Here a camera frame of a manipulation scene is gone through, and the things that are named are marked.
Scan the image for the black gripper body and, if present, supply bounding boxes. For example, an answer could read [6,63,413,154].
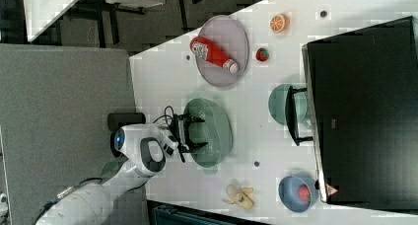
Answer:
[173,114,191,153]

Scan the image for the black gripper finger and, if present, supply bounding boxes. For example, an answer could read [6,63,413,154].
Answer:
[183,113,204,123]
[184,141,207,153]

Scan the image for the green strainer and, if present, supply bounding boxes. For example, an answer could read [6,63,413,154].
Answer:
[183,93,233,175]

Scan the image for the black box on floor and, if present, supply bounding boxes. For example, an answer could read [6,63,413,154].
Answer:
[107,112,146,131]

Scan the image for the peeled toy banana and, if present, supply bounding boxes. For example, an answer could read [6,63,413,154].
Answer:
[222,185,254,210]

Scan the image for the red ketchup bottle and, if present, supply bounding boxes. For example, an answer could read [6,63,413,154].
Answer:
[189,36,240,74]

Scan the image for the green mug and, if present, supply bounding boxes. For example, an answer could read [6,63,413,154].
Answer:
[268,84,311,129]

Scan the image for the grey round plate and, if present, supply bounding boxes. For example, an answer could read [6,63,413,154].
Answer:
[195,15,249,88]

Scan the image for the blue bowl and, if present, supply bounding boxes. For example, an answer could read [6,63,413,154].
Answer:
[278,175,318,213]

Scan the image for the red toy strawberry in bowl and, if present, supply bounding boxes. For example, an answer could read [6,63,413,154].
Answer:
[297,185,311,204]

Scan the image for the orange slice toy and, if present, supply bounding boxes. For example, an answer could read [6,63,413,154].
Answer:
[269,14,290,34]

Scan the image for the black toaster oven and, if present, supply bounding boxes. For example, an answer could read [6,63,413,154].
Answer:
[301,17,418,214]

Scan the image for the white background table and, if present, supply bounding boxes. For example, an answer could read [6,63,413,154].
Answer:
[23,0,79,42]

